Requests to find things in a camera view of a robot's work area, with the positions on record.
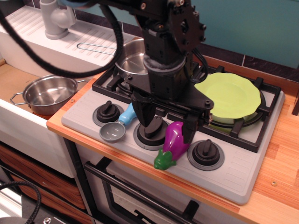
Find black right stove knob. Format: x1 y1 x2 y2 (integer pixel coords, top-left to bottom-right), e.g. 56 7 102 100
187 139 225 171

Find oven door with black handle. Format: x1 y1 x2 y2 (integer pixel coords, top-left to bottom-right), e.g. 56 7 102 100
84 156 201 224

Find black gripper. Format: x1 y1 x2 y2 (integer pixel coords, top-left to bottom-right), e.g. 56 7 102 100
124 56 214 144

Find black stove knob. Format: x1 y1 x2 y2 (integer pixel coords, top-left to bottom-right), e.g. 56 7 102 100
133 116 169 151
187 139 225 171
92 100 124 126

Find black burner grate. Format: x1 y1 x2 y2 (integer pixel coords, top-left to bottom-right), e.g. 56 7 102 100
92 66 169 117
198 66 284 153

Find steel two-handled pot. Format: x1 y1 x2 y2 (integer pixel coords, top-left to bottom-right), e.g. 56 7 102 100
10 75 84 116

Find blue handled grey spoon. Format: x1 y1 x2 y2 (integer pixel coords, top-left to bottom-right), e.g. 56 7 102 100
99 103 137 143

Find grey toy faucet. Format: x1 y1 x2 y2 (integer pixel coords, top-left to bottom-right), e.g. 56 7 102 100
40 0 76 40

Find purple toy eggplant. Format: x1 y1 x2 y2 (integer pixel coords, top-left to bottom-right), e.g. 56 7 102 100
154 121 190 170

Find light green plate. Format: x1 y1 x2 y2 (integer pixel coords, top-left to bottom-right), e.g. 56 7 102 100
195 72 262 119

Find black middle stove knob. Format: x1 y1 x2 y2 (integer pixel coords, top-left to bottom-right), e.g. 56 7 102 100
133 116 169 151

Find black left stove knob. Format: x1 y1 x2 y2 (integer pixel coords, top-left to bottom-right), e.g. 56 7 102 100
92 100 124 126

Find black left burner grate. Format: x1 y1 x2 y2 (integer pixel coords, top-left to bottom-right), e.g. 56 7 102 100
92 66 169 117

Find black braided cable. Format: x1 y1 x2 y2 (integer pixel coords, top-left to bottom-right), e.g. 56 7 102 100
0 0 124 79

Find grey toy stove top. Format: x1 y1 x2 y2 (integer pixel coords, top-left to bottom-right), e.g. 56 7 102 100
61 88 279 204

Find steel saucepan with wire handle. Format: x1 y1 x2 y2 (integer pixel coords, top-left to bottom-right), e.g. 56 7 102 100
77 38 148 78

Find black right burner grate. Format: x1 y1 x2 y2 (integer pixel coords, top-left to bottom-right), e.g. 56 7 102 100
198 66 284 153

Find wooden drawer fronts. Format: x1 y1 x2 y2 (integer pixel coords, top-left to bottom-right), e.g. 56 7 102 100
0 142 92 224

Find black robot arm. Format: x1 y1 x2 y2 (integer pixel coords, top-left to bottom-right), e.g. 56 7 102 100
99 0 213 143

